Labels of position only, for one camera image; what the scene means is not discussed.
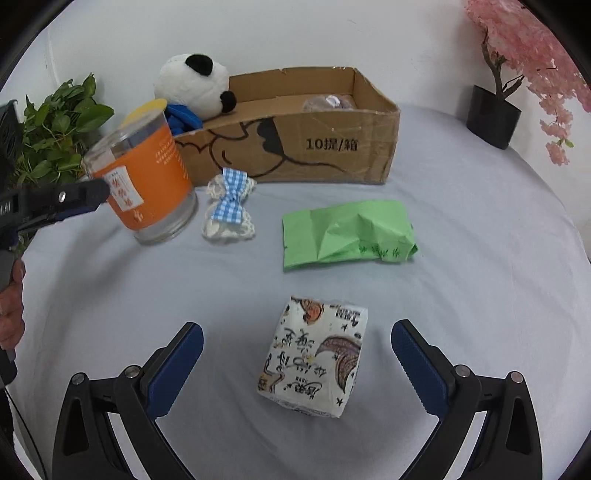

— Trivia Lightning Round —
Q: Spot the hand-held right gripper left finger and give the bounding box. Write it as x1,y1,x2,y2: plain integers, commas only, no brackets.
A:
52,322,205,480

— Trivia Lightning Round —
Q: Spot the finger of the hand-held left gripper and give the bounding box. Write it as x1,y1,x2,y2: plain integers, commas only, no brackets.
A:
21,178,110,234

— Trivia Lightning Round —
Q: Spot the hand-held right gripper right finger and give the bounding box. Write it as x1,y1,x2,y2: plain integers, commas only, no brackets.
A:
391,318,543,480

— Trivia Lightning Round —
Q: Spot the clear jar orange label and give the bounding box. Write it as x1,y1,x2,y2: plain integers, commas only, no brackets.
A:
82,111,199,246

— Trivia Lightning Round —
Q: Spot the printed tissue pack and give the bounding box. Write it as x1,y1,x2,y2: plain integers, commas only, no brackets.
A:
256,296,369,419

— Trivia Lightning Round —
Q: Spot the blue towel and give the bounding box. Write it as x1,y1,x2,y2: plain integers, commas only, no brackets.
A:
165,104,204,137

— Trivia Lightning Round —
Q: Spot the cardboard box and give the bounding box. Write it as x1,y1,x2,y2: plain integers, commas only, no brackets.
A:
173,66,400,186

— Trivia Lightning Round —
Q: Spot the person's left hand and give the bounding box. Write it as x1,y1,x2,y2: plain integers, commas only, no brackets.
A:
0,263,26,352

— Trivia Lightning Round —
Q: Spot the green leafy plant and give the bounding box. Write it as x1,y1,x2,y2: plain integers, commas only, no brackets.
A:
9,73,115,259

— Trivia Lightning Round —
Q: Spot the yellow lid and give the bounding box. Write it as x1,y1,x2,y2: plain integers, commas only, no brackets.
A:
121,98,168,130

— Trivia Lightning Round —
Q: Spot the green plastic packet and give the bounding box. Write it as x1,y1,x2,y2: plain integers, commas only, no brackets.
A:
281,199,419,273

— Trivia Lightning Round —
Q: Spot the blue gingham lace bow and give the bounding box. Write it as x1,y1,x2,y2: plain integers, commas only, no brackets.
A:
202,167,257,244

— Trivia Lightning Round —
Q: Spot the panda plush toy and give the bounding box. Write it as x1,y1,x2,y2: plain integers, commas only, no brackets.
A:
154,53,238,123

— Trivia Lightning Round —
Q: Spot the pink blossom tree black pot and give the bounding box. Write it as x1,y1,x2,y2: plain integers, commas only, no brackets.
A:
464,0,591,167

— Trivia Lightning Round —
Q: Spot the wrapped item inside box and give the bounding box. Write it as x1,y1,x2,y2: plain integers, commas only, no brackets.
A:
302,93,356,112

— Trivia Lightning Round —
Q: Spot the black cable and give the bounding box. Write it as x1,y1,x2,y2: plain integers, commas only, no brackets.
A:
4,383,51,480

